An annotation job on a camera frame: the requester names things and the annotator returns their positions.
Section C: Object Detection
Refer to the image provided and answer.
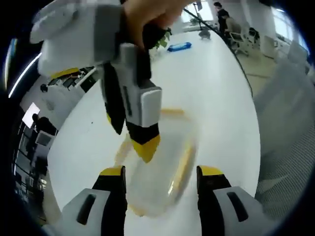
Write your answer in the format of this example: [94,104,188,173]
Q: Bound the dark office chair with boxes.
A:
[247,27,260,47]

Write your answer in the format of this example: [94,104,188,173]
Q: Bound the blue wipes packet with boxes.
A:
[166,41,192,53]

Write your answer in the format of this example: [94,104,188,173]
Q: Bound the grey mesh chair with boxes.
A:
[253,60,315,222]

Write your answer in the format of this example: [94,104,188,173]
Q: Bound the white lit monitor screen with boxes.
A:
[21,102,41,130]

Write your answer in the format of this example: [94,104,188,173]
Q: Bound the white cabinet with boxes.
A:
[262,34,279,59]

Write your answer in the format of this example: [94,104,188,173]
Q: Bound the grey office chair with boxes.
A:
[36,130,52,148]

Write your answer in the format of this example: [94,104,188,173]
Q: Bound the person's right hand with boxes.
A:
[123,0,184,51]

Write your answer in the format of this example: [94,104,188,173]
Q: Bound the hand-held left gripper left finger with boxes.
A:
[61,165,128,236]

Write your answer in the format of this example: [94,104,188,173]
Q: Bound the clear container with yellow buckle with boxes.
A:
[115,108,200,218]

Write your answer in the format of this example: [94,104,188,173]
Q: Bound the ceiling light strip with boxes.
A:
[8,53,41,99]

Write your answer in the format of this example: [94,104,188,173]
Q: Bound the white office chair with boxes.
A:
[230,31,250,56]

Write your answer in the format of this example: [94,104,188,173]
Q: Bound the green potted plant white pot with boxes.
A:
[154,27,172,50]

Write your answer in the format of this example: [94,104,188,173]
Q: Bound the dark grey rounded object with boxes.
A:
[198,29,212,40]

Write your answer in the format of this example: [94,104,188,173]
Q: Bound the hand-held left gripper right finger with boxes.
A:
[196,165,265,236]

